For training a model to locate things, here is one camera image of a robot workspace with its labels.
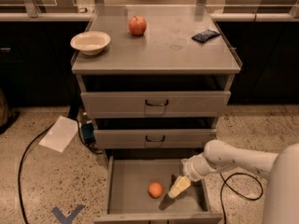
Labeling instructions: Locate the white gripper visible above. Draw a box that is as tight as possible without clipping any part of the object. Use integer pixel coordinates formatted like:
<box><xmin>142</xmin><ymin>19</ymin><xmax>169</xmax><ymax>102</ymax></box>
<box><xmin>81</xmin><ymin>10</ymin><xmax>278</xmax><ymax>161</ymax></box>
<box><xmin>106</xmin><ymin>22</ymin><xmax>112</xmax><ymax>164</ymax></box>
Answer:
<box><xmin>168</xmin><ymin>154</ymin><xmax>209</xmax><ymax>199</ymax></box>

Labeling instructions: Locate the orange fruit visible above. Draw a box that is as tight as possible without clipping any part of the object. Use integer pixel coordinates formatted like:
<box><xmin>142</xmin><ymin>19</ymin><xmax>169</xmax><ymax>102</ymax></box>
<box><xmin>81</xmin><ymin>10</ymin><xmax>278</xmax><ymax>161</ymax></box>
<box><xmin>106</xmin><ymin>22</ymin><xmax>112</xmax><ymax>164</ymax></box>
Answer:
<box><xmin>148</xmin><ymin>182</ymin><xmax>164</xmax><ymax>199</ymax></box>

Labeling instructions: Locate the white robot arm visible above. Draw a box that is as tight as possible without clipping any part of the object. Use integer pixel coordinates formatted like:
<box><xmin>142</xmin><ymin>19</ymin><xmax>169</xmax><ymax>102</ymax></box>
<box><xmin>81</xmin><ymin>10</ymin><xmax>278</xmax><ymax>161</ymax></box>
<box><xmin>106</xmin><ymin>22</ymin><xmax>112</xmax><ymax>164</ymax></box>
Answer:
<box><xmin>168</xmin><ymin>140</ymin><xmax>299</xmax><ymax>224</ymax></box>

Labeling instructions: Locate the bottom grey drawer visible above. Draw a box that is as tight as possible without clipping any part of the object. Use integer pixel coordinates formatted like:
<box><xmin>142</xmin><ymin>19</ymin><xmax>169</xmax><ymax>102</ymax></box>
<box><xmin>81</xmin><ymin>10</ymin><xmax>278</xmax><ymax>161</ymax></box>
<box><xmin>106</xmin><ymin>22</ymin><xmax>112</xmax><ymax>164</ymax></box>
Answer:
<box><xmin>94</xmin><ymin>157</ymin><xmax>222</xmax><ymax>224</ymax></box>

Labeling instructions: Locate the grey drawer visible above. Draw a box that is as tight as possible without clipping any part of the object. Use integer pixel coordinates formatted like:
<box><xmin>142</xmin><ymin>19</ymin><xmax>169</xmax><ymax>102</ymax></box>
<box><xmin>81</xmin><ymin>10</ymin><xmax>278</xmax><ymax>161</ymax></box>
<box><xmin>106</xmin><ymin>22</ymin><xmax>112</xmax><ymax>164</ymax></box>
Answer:
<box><xmin>93</xmin><ymin>129</ymin><xmax>217</xmax><ymax>149</ymax></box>
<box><xmin>94</xmin><ymin>157</ymin><xmax>222</xmax><ymax>224</ymax></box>
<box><xmin>81</xmin><ymin>91</ymin><xmax>230</xmax><ymax>119</ymax></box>

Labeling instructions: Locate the middle grey drawer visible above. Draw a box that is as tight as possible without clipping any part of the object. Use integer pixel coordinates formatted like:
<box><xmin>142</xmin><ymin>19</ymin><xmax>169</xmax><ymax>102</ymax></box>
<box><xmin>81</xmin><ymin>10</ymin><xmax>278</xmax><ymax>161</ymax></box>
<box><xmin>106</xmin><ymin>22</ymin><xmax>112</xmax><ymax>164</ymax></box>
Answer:
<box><xmin>93</xmin><ymin>129</ymin><xmax>217</xmax><ymax>149</ymax></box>

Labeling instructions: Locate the grey drawer cabinet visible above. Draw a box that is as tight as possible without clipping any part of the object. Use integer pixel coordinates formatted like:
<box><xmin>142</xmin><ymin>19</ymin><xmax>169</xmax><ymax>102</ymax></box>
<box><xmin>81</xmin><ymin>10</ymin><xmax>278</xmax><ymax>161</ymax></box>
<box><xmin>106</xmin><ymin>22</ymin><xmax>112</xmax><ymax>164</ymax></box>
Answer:
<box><xmin>72</xmin><ymin>5</ymin><xmax>241</xmax><ymax>156</ymax></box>

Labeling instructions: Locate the top grey drawer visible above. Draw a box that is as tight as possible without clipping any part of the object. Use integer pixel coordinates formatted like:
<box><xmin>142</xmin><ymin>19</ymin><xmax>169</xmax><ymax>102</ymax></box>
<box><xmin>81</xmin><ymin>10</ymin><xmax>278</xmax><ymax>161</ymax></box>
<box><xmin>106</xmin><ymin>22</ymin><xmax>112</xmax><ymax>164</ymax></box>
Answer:
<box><xmin>81</xmin><ymin>91</ymin><xmax>230</xmax><ymax>119</ymax></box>

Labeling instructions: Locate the blue power box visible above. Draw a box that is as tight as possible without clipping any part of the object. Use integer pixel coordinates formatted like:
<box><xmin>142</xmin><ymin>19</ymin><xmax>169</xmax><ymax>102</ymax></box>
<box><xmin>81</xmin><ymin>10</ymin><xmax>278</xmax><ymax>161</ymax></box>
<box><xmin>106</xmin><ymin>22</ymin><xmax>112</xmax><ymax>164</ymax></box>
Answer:
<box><xmin>81</xmin><ymin>123</ymin><xmax>95</xmax><ymax>144</ymax></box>

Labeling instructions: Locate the white paper sheet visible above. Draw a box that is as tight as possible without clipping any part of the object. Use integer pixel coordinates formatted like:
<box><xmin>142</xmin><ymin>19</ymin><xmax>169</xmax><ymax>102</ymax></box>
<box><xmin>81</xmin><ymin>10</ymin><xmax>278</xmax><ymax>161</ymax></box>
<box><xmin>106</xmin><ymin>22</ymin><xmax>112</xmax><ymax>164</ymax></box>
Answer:
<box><xmin>39</xmin><ymin>116</ymin><xmax>78</xmax><ymax>152</ymax></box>

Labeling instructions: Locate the red apple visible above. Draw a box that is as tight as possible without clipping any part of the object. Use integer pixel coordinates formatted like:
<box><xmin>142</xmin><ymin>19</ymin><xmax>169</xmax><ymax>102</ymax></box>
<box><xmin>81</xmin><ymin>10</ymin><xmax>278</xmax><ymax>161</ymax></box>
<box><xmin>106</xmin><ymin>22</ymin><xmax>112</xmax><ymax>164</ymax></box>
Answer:
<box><xmin>128</xmin><ymin>16</ymin><xmax>147</xmax><ymax>36</ymax></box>

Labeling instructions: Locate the white bowl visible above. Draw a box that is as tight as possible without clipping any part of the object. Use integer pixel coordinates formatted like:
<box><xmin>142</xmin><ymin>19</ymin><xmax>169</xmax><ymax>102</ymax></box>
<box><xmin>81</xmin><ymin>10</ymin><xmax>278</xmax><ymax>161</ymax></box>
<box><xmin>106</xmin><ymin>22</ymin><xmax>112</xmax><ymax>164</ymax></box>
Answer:
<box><xmin>70</xmin><ymin>31</ymin><xmax>111</xmax><ymax>55</ymax></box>

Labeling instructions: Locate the brown bag at left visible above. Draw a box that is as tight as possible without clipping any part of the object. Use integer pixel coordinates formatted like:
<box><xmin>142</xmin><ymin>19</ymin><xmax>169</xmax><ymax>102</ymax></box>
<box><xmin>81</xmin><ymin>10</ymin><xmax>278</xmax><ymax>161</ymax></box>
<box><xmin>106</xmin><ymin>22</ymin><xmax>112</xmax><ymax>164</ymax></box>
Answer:
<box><xmin>0</xmin><ymin>89</ymin><xmax>20</xmax><ymax>134</ymax></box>

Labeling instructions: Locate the black cable right floor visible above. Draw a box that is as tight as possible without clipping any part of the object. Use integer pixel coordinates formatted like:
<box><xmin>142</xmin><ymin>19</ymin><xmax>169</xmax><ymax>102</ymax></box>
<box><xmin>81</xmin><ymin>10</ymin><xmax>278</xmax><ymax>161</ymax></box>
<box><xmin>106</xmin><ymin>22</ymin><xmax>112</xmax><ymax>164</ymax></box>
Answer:
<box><xmin>214</xmin><ymin>136</ymin><xmax>264</xmax><ymax>224</ymax></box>

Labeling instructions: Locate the black cable floor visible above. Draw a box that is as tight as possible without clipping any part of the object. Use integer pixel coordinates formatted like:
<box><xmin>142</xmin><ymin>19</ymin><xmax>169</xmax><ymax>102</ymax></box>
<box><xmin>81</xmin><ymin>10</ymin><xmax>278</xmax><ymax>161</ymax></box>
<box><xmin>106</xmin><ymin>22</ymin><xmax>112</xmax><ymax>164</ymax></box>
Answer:
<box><xmin>214</xmin><ymin>136</ymin><xmax>264</xmax><ymax>224</ymax></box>
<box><xmin>17</xmin><ymin>121</ymin><xmax>56</xmax><ymax>224</ymax></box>

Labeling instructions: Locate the black cable left floor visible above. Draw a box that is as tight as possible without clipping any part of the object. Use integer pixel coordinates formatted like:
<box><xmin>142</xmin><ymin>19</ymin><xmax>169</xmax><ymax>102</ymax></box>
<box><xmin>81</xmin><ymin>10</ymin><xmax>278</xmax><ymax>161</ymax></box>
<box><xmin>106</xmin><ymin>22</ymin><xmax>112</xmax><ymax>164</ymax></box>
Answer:
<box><xmin>17</xmin><ymin>121</ymin><xmax>56</xmax><ymax>224</ymax></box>

